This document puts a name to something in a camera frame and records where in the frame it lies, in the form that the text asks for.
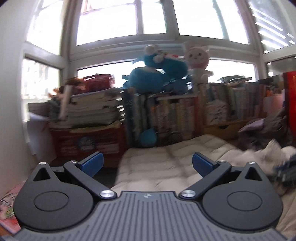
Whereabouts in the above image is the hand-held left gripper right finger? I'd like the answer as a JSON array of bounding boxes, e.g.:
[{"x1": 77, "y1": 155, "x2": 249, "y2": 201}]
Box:
[{"x1": 179, "y1": 152, "x2": 264, "y2": 201}]

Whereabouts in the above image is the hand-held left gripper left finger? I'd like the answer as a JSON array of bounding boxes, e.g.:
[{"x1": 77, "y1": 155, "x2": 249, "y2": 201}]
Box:
[{"x1": 32, "y1": 152, "x2": 117, "y2": 201}]

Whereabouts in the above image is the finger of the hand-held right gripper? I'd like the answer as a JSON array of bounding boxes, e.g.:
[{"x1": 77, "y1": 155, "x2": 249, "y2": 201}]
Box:
[{"x1": 274, "y1": 154, "x2": 296, "y2": 185}]

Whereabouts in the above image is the brown shirt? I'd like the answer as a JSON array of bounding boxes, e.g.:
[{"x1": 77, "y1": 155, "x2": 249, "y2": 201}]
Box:
[{"x1": 238, "y1": 109, "x2": 289, "y2": 151}]

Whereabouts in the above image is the cream quilted jacket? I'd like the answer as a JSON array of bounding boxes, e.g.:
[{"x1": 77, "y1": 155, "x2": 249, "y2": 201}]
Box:
[{"x1": 111, "y1": 134, "x2": 296, "y2": 233}]

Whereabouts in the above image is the purple shirt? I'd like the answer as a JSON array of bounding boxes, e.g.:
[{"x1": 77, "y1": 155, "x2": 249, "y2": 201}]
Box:
[{"x1": 238, "y1": 118, "x2": 266, "y2": 133}]

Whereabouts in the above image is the red plastic crate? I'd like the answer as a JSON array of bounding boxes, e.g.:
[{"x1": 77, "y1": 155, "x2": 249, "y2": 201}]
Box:
[{"x1": 51, "y1": 126, "x2": 126, "y2": 167}]

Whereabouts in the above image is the wooden drawer box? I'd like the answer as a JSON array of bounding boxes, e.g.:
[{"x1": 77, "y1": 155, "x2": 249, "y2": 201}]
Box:
[{"x1": 202, "y1": 119, "x2": 255, "y2": 141}]

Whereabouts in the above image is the white colourful printed box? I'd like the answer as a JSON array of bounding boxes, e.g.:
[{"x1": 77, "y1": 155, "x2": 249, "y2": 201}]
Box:
[{"x1": 206, "y1": 102, "x2": 228, "y2": 124}]

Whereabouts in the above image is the white board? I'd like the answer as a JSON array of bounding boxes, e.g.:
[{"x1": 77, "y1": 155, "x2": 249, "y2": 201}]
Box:
[{"x1": 26, "y1": 112, "x2": 58, "y2": 167}]

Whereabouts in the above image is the row of tall picture books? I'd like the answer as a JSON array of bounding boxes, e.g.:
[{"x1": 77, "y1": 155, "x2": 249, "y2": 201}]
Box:
[{"x1": 122, "y1": 87, "x2": 201, "y2": 149}]

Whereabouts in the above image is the blue round plush ball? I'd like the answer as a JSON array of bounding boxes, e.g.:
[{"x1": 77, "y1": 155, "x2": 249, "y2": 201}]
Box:
[{"x1": 139, "y1": 128, "x2": 158, "y2": 147}]

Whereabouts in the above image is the pink folder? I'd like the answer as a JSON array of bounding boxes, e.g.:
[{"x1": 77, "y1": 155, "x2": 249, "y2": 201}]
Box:
[{"x1": 264, "y1": 94, "x2": 285, "y2": 114}]

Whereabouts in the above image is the row of thin paperback books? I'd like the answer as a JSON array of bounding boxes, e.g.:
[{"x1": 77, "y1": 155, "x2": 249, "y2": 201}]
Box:
[{"x1": 201, "y1": 81, "x2": 285, "y2": 123}]

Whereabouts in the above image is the brown haired doll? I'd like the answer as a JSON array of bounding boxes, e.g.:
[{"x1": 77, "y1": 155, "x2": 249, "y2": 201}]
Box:
[{"x1": 50, "y1": 77, "x2": 87, "y2": 121}]

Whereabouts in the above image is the red gift bag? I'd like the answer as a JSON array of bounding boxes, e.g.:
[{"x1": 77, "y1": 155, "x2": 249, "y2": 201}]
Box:
[{"x1": 283, "y1": 72, "x2": 296, "y2": 121}]

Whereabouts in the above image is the red mesh basket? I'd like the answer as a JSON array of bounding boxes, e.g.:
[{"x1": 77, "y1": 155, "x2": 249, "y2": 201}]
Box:
[{"x1": 83, "y1": 74, "x2": 111, "y2": 91}]

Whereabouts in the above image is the pile of green flat books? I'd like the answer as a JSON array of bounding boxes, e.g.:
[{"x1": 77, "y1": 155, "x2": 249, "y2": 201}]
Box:
[{"x1": 217, "y1": 75, "x2": 252, "y2": 84}]

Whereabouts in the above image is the cartoon jigsaw puzzle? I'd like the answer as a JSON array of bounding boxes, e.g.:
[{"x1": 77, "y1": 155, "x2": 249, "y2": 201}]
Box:
[{"x1": 0, "y1": 183, "x2": 26, "y2": 234}]

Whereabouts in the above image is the pink white rabbit plush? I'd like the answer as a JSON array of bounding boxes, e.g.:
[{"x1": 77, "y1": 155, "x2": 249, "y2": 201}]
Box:
[{"x1": 184, "y1": 42, "x2": 213, "y2": 84}]

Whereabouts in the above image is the white window frame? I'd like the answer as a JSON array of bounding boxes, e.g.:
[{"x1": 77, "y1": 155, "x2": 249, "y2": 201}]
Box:
[{"x1": 22, "y1": 0, "x2": 296, "y2": 121}]

